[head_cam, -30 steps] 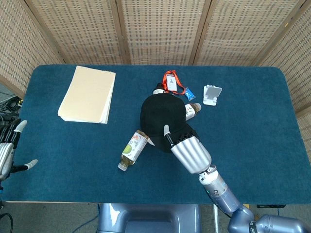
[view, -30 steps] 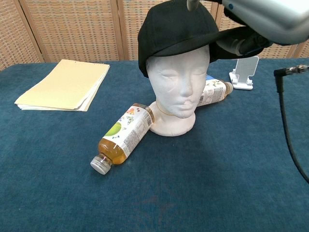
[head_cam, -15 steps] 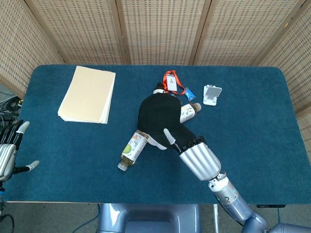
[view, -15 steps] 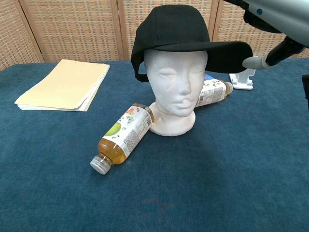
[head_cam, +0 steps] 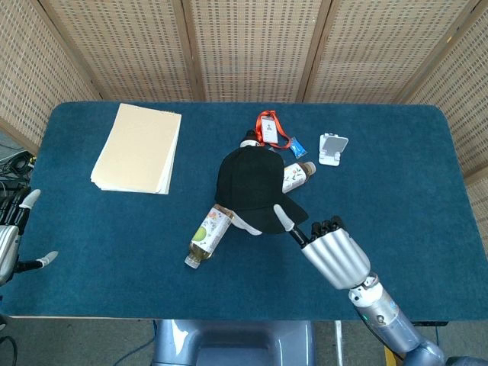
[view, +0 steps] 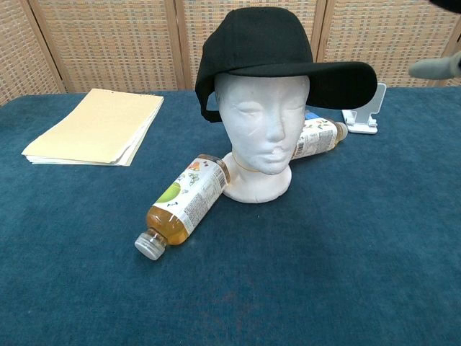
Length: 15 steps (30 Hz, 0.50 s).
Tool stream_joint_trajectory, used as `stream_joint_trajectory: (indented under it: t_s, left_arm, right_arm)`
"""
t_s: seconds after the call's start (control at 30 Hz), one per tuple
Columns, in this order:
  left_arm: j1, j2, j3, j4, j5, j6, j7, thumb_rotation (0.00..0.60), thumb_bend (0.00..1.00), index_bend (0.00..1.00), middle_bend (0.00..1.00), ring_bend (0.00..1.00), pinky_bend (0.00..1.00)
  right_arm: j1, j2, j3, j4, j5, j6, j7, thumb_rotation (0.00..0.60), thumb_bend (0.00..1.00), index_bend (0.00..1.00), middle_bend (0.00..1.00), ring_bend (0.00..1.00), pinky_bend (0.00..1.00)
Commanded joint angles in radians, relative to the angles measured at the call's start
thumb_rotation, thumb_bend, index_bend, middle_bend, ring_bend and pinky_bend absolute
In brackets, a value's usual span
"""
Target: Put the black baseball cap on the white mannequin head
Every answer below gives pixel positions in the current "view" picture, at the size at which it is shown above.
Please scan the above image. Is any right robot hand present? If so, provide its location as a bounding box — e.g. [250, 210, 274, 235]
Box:
[408, 53, 461, 79]

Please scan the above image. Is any black baseball cap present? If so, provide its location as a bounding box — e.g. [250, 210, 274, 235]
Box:
[194, 9, 378, 124]

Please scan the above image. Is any white foam mannequin head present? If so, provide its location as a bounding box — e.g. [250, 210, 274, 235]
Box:
[212, 74, 311, 205]

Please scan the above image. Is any juice bottle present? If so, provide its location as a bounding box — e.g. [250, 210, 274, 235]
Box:
[135, 153, 231, 260]

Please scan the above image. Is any white phone stand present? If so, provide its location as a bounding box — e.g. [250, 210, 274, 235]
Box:
[341, 82, 387, 136]

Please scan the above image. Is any tea bottle with paper label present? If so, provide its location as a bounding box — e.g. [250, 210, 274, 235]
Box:
[291, 119, 349, 161]

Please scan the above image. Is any blue tablecloth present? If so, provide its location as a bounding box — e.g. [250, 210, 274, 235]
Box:
[0, 86, 461, 346]

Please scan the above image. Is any woven folding screen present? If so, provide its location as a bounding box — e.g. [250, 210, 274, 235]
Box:
[0, 0, 461, 106]

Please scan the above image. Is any stack of yellow paper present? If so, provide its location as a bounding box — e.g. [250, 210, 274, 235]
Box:
[21, 88, 165, 167]

